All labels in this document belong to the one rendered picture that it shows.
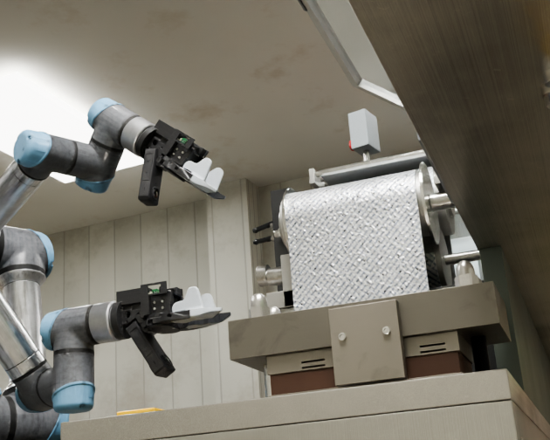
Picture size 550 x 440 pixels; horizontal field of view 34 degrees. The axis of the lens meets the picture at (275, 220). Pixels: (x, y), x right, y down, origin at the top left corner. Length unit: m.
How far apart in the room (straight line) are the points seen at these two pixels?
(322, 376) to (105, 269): 5.26
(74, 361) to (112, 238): 4.89
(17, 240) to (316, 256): 0.87
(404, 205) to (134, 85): 3.26
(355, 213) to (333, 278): 0.12
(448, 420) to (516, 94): 0.44
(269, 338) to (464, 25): 0.66
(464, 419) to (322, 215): 0.53
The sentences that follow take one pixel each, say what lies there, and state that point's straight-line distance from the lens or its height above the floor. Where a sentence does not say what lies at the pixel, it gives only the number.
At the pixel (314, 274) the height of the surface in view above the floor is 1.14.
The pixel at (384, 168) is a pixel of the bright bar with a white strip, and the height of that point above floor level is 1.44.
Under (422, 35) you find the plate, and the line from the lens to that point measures 0.83.
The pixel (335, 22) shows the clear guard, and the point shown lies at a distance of 2.34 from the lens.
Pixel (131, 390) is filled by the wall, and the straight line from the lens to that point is 6.20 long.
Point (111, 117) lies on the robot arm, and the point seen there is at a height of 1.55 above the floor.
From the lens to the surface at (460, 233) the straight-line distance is 2.59.
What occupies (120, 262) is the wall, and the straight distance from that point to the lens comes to 6.44.
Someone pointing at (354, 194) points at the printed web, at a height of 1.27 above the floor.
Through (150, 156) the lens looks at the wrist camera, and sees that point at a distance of 1.81.
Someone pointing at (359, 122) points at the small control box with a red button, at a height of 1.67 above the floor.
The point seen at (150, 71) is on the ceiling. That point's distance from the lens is 4.54.
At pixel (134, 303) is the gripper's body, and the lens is 1.65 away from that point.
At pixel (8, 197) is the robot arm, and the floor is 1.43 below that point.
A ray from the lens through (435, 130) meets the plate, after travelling 1.03.
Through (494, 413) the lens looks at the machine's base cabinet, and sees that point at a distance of 1.18.
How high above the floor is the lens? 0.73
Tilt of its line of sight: 19 degrees up
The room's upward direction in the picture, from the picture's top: 4 degrees counter-clockwise
